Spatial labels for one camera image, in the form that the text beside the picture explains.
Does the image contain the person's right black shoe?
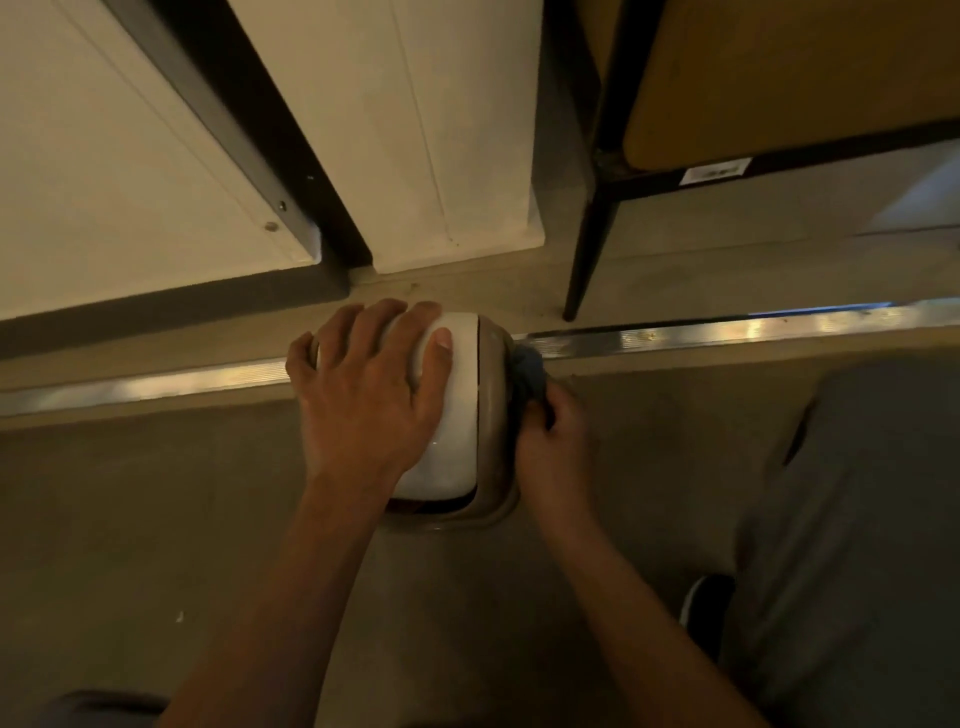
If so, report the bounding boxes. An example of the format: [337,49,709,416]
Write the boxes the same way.
[678,573,738,665]

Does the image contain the dark blue cloth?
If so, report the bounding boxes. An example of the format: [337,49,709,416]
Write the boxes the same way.
[509,344,560,429]

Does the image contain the metal floor threshold strip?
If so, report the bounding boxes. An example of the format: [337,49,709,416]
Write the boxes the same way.
[0,296,960,419]

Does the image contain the person's right forearm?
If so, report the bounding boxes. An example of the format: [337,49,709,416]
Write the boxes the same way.
[551,517,774,728]

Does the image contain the grey baseboard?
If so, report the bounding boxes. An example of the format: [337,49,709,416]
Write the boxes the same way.
[0,258,352,361]

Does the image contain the person's left forearm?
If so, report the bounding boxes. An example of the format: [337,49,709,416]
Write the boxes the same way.
[153,476,399,728]

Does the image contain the person's left hand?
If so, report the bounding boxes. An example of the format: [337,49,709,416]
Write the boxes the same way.
[284,298,455,500]

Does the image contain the brown bench with sticker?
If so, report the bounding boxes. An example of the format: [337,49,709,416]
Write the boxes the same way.
[543,0,960,322]

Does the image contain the black wall post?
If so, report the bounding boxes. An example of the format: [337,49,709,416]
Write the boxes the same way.
[101,0,374,269]

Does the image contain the person's right hand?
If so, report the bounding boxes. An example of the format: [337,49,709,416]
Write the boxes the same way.
[513,378,601,538]

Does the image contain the white sticker label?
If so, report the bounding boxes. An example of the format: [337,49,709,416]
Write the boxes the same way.
[678,157,754,187]

